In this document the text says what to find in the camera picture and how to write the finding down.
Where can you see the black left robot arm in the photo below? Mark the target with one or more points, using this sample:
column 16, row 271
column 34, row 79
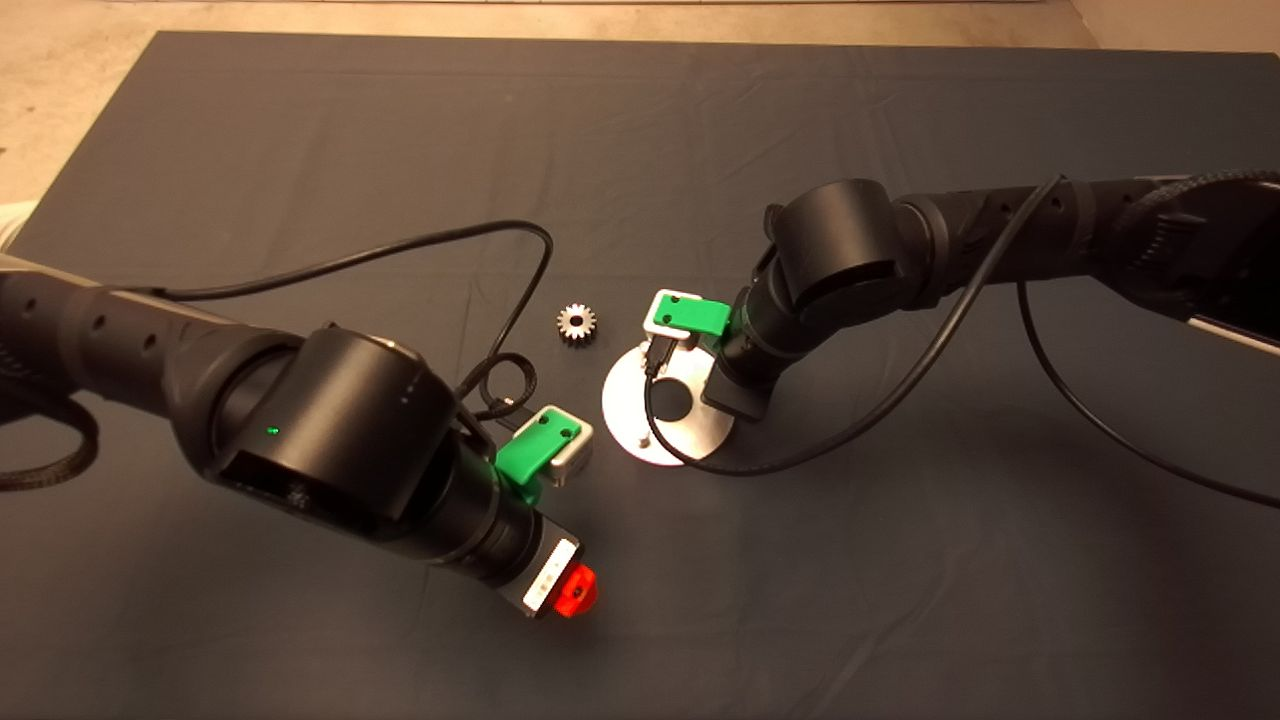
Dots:
column 330, row 420

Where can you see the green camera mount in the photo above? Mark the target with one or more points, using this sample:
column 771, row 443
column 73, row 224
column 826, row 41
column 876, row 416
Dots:
column 690, row 315
column 535, row 450

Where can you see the silver right camera box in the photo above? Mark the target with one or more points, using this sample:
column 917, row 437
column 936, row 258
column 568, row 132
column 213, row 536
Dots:
column 645, row 322

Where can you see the small steel planetary gear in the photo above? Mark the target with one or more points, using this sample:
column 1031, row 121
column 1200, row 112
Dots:
column 566, row 325

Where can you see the round metal carrier plate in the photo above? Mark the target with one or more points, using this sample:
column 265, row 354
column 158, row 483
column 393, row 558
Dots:
column 625, row 400

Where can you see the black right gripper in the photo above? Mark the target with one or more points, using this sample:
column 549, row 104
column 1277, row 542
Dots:
column 738, row 390

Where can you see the dark grey table cloth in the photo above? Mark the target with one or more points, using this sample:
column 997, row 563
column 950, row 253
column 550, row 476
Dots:
column 700, row 130

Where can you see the green right camera mount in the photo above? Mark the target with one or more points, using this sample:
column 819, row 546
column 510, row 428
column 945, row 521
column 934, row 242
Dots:
column 690, row 315

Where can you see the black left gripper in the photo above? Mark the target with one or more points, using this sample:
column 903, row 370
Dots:
column 540, row 577

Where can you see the green left camera mount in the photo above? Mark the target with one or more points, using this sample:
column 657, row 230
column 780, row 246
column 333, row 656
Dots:
column 535, row 450

